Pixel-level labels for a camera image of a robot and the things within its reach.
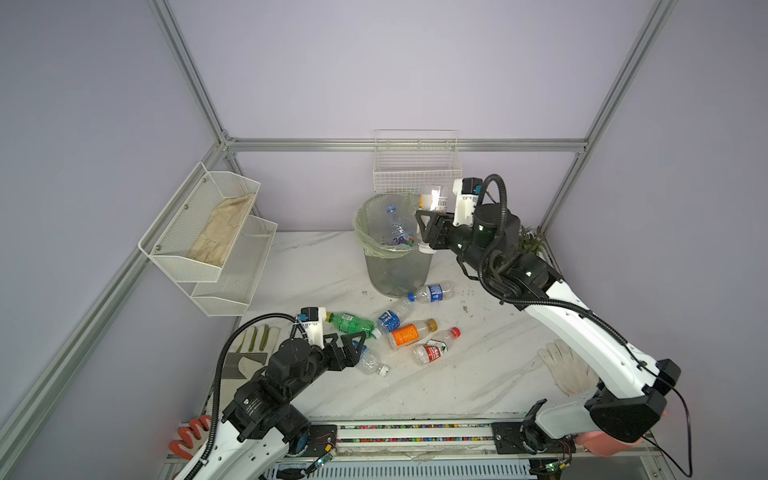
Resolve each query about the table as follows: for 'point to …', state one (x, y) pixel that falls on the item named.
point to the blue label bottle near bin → (434, 293)
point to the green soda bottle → (348, 323)
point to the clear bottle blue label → (369, 364)
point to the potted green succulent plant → (530, 241)
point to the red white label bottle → (436, 346)
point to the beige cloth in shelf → (218, 230)
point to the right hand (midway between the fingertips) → (421, 211)
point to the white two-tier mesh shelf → (227, 290)
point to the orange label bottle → (410, 335)
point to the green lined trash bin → (389, 231)
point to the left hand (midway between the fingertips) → (351, 338)
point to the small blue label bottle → (391, 320)
